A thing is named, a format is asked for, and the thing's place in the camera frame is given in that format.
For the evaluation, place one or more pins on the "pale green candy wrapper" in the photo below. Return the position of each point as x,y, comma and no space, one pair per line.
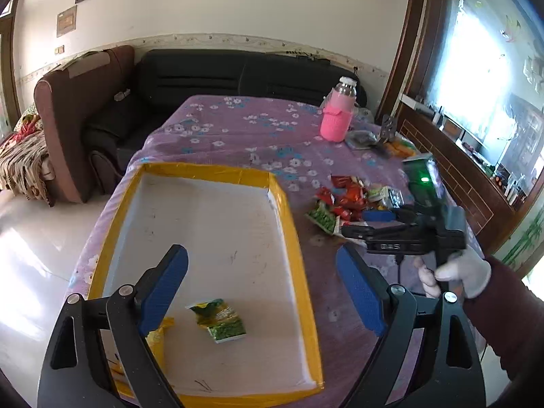
375,195

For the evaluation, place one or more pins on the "patterned blanket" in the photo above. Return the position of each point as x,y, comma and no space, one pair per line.
25,160

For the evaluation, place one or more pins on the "yellow taped white tray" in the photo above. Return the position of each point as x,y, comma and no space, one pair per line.
243,247

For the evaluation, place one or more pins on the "wooden tv cabinet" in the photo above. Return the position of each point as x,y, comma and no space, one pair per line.
467,86

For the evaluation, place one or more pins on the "pink knit sleeved bottle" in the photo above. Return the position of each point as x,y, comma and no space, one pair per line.
337,110

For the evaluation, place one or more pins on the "orange cracker pack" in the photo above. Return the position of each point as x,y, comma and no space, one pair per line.
399,149

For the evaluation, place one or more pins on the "white gloved right hand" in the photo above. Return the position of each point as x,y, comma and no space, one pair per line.
472,271

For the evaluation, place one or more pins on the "dark red crumpled wrapper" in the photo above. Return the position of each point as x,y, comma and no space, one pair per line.
347,200

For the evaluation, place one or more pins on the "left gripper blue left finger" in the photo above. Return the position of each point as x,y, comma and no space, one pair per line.
133,312

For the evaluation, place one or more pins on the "dark red sleeved right forearm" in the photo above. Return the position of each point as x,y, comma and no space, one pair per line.
510,318

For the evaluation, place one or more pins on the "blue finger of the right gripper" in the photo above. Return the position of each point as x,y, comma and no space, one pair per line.
374,215

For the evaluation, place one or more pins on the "purple floral tablecloth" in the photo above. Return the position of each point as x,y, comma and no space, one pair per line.
281,137

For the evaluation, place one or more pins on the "brown fabric armchair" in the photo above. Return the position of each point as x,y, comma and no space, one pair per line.
65,97

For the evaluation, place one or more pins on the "black leather sofa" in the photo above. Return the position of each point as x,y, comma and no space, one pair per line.
164,79

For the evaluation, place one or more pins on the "clear bag of dark seeds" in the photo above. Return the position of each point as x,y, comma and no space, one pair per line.
361,139

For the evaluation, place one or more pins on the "green pea snack packet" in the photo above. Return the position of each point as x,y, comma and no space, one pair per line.
322,217

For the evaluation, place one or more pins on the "small wall plaque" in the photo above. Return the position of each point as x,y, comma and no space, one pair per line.
66,21

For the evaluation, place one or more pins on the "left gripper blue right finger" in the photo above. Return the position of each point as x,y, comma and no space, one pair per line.
389,312

